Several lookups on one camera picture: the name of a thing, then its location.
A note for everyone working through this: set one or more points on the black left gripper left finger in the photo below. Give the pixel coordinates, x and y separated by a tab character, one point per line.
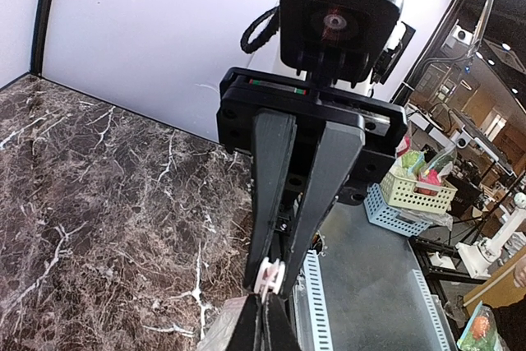
247	332

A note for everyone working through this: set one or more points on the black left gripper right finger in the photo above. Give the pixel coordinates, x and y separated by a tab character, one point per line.
278	334

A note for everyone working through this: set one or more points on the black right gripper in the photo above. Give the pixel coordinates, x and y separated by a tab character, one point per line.
372	144

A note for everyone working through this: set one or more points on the clear zip top bag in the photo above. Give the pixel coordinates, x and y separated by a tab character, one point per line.
269	279

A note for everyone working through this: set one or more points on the blue perforated basket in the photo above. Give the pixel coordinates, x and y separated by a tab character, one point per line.
387	217

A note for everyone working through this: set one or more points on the cream perforated basket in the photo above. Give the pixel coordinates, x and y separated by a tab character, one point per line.
408	186

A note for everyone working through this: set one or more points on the white slotted cable duct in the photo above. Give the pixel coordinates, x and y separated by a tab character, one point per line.
318	315

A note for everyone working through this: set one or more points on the black left frame post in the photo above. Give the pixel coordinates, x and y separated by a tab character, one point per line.
42	14

